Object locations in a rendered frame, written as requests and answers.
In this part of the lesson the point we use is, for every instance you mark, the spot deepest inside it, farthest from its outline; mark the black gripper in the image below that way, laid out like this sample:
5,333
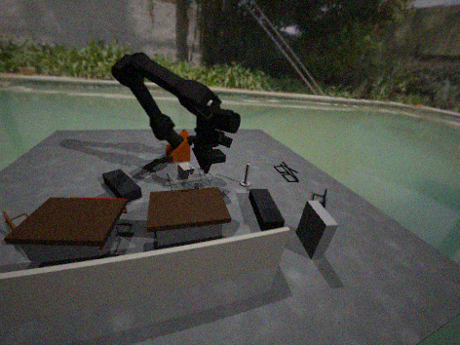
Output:
203,143

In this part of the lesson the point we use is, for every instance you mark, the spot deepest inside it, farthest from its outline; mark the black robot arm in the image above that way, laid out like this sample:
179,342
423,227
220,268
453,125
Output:
130,71

